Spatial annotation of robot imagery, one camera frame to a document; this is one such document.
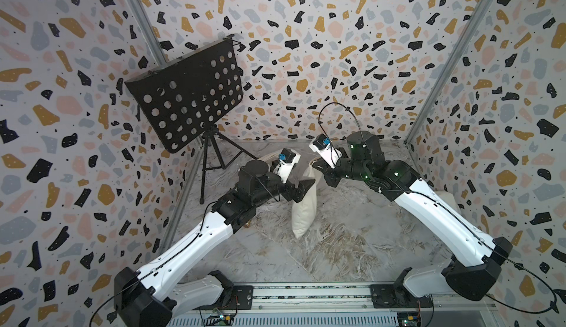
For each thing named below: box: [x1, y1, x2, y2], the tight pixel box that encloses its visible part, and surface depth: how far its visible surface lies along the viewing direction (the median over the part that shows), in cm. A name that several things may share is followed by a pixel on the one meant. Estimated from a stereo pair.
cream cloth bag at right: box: [434, 190, 462, 216], surface depth 87 cm
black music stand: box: [124, 35, 258, 205], surface depth 73 cm
